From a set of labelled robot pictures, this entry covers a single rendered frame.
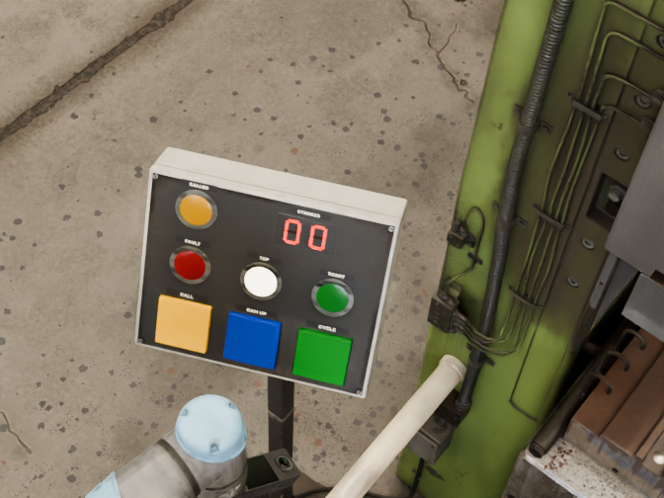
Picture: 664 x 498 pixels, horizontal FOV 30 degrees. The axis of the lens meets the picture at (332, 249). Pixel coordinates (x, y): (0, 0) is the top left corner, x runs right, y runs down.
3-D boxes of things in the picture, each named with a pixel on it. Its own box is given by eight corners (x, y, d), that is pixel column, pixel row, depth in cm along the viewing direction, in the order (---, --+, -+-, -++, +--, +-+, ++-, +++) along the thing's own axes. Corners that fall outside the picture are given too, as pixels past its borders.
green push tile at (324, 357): (343, 387, 172) (351, 341, 169) (291, 375, 173) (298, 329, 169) (345, 380, 174) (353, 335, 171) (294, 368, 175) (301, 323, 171)
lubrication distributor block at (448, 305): (453, 351, 204) (462, 309, 192) (422, 330, 206) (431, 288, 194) (464, 336, 205) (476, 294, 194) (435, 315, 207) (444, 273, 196)
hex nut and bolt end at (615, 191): (613, 227, 160) (625, 197, 154) (594, 216, 161) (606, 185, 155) (622, 215, 161) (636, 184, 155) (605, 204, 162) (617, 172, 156)
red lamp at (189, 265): (196, 290, 169) (194, 273, 166) (170, 271, 171) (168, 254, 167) (210, 275, 171) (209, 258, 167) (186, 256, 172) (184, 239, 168)
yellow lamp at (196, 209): (202, 235, 165) (200, 217, 162) (176, 216, 167) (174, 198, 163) (217, 220, 167) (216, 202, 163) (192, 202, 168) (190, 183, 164)
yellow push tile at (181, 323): (205, 354, 174) (210, 309, 171) (153, 342, 175) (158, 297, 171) (208, 348, 176) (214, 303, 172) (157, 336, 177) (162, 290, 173)
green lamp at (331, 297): (338, 323, 167) (339, 306, 164) (311, 303, 169) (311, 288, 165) (352, 307, 169) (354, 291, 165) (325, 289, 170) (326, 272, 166)
